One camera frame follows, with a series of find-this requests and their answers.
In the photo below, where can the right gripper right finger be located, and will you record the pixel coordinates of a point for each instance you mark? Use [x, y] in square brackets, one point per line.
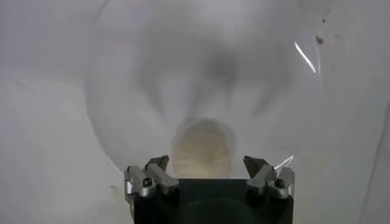
[263, 176]

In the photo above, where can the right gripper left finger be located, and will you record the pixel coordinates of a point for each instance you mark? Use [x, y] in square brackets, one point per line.
[158, 178]

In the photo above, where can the white steamed baozi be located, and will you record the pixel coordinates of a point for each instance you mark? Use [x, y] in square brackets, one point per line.
[202, 149]

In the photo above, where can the white round plate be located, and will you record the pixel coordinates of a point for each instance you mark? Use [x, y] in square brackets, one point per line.
[152, 91]

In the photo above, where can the small brown crumb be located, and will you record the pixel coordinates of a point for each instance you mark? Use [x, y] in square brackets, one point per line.
[319, 39]

